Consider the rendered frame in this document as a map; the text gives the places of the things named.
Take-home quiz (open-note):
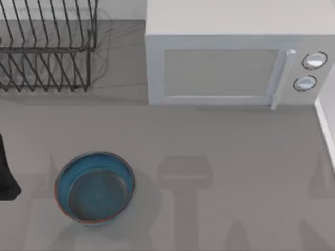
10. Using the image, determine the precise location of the small microwave knob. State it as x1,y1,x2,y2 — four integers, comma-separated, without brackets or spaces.
293,75,318,92

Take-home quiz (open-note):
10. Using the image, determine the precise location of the large microwave knob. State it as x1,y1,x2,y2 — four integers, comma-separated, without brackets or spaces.
301,51,328,70

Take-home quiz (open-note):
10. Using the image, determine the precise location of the black wire dish rack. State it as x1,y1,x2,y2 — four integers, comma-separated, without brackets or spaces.
0,0,99,93

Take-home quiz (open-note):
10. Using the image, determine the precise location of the microwave oven door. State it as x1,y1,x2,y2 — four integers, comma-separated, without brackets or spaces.
149,35,286,106

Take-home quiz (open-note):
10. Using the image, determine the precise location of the blue bowl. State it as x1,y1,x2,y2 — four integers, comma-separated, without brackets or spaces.
54,151,136,227

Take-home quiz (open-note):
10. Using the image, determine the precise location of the microwave door handle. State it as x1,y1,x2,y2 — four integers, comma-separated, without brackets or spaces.
271,49,297,110

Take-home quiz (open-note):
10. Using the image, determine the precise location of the pale microwave oven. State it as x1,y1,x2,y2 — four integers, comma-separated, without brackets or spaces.
145,0,335,110

